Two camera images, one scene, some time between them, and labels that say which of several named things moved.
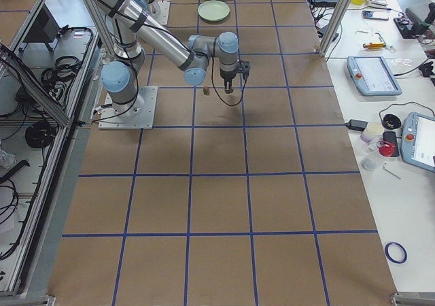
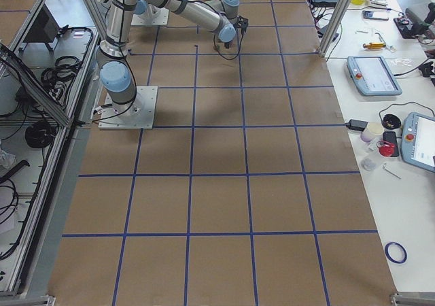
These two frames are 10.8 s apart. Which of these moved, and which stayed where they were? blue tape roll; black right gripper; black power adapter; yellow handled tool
Moved: black right gripper
Stayed: black power adapter; blue tape roll; yellow handled tool
